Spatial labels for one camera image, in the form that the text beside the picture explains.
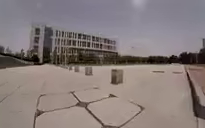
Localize white multi-storey building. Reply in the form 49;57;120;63
28;23;119;65

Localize pale concrete paved plaza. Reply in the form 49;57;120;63
0;63;205;128

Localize row of dark trees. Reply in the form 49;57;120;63
118;49;205;65

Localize wide grey stone steps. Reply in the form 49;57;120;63
0;50;35;71

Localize grey concrete kerb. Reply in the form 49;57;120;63
184;65;205;123

